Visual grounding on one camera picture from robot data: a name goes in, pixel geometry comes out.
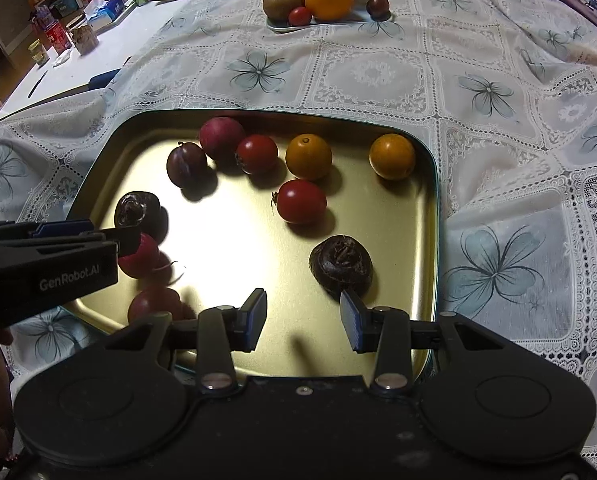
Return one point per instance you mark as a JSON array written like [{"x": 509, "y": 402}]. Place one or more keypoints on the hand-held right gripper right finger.
[{"x": 351, "y": 317}]

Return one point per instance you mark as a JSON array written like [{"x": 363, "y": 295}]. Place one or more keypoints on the small white dish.
[{"x": 62, "y": 58}]

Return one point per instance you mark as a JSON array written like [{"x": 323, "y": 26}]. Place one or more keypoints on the light green rectangular plate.
[{"x": 281, "y": 27}]

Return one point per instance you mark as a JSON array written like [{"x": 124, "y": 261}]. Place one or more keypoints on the blue tissue pack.
[{"x": 106, "y": 10}]

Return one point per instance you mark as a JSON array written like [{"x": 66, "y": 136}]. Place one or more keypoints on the large orange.
[{"x": 328, "y": 0}]

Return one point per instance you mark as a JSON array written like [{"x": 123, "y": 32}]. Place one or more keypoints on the black pen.
[{"x": 37, "y": 83}]

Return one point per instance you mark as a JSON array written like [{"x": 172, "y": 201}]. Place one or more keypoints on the dark water chestnut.
[
  {"x": 341, "y": 260},
  {"x": 136, "y": 207}
]

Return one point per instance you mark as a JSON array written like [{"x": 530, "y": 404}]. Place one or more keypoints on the gold metal tray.
[{"x": 238, "y": 240}]

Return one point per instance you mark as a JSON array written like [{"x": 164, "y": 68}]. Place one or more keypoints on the small green jar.
[{"x": 38, "y": 51}]

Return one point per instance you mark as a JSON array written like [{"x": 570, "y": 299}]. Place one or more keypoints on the blue flat object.
[{"x": 103, "y": 77}]

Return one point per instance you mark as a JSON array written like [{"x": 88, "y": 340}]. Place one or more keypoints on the brown kiwi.
[{"x": 281, "y": 5}]

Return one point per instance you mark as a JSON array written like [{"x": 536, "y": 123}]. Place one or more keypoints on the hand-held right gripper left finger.
[{"x": 256, "y": 317}]

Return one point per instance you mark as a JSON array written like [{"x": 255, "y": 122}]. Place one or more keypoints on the small orange kumquat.
[
  {"x": 392, "y": 156},
  {"x": 308, "y": 156}
]

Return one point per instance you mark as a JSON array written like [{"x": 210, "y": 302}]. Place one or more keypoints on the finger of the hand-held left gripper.
[
  {"x": 63, "y": 227},
  {"x": 128, "y": 242}
]

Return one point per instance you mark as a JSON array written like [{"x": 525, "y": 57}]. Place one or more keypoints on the glass jar with brown contents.
[{"x": 83, "y": 39}]

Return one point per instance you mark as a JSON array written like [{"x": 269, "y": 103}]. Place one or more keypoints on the dark purple plum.
[
  {"x": 186, "y": 164},
  {"x": 378, "y": 5}
]

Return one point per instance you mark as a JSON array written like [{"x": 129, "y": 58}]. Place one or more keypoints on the white lace floral tablecloth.
[{"x": 378, "y": 75}]

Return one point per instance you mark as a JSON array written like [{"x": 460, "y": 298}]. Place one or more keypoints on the red can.
[{"x": 58, "y": 36}]

